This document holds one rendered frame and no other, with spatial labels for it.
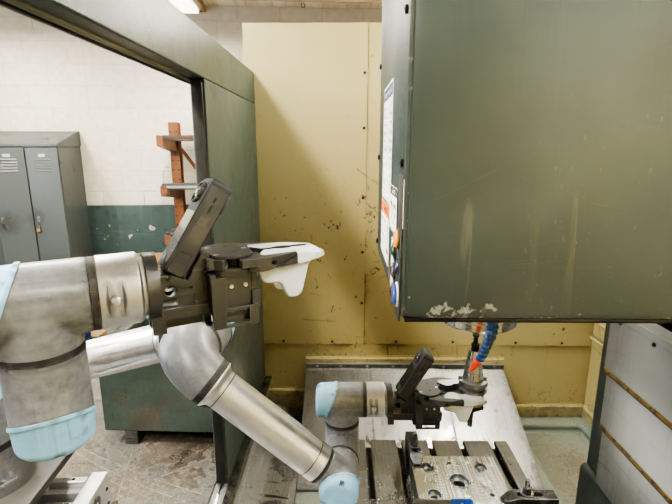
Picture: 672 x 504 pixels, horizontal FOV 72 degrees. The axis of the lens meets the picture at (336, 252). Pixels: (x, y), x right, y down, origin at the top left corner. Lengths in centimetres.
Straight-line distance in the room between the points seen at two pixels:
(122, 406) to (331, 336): 163
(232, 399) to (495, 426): 137
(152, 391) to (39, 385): 264
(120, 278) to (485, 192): 44
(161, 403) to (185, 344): 226
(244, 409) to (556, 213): 62
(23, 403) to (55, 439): 5
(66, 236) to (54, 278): 502
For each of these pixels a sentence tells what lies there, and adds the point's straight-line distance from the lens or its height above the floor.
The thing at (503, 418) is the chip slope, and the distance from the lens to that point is 211.
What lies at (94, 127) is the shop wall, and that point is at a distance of 582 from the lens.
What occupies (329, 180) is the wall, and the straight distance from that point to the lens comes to 193.
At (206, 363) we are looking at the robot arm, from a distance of 90.
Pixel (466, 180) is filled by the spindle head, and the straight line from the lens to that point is 61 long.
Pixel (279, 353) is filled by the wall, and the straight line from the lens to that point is 215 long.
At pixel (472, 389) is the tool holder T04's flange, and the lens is 105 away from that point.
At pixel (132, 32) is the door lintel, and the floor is 202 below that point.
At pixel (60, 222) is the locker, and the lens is 551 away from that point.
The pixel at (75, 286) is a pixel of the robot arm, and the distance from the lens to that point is 49.
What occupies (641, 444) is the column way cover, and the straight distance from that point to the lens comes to 139.
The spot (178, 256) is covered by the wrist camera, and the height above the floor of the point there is 171.
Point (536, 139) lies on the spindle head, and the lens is 64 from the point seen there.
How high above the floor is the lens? 182
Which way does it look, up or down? 13 degrees down
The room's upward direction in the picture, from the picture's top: straight up
